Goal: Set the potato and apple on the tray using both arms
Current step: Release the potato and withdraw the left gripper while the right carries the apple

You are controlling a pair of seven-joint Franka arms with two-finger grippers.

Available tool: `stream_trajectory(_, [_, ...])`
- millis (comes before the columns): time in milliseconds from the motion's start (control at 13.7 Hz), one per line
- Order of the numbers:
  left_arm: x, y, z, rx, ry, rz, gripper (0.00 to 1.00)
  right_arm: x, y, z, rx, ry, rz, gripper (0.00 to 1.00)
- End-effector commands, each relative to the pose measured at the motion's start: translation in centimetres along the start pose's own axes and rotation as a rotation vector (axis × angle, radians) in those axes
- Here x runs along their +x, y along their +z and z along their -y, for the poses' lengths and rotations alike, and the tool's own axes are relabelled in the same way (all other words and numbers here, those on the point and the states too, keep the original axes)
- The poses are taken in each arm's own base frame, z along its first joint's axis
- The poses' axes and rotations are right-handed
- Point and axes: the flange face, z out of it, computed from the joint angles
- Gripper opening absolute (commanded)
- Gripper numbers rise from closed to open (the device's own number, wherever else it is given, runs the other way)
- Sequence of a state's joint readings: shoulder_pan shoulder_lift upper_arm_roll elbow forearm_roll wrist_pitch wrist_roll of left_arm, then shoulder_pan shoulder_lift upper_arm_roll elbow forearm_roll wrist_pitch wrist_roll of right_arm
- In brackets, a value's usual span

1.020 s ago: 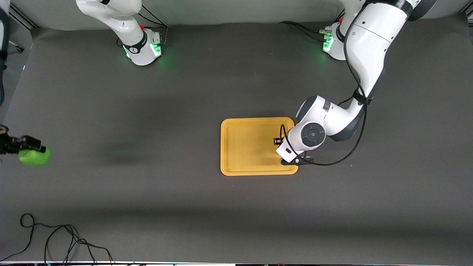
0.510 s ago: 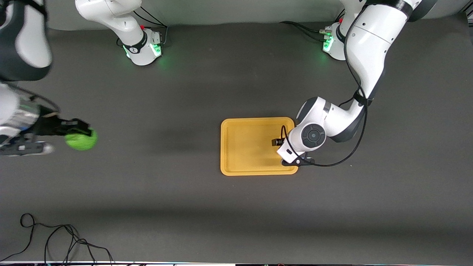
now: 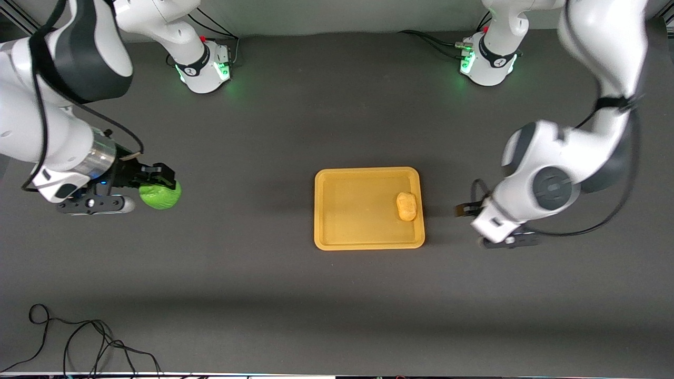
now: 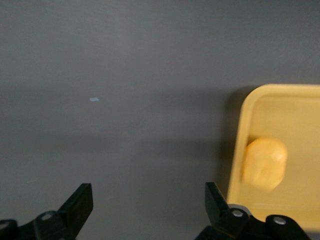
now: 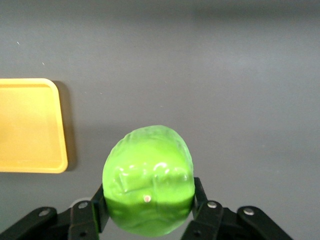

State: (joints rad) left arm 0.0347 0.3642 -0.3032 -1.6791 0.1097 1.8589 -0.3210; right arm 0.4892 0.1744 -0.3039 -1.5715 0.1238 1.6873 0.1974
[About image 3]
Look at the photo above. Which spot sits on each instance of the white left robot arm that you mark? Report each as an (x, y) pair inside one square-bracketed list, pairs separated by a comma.
[(553, 173)]

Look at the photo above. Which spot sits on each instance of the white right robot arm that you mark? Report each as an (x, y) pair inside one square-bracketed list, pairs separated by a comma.
[(31, 116)]

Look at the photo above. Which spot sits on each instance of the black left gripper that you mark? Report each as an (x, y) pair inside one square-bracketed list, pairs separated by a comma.
[(475, 211)]

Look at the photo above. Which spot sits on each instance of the green apple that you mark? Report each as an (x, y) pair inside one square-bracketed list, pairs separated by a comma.
[(160, 197)]

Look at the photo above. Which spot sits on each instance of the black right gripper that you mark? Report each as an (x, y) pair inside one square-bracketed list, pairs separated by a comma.
[(128, 174)]

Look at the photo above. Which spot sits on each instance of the yellow-brown potato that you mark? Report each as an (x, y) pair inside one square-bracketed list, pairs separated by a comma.
[(407, 206)]

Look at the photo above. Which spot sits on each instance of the yellow plastic tray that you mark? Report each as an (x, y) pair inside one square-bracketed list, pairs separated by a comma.
[(358, 216)]

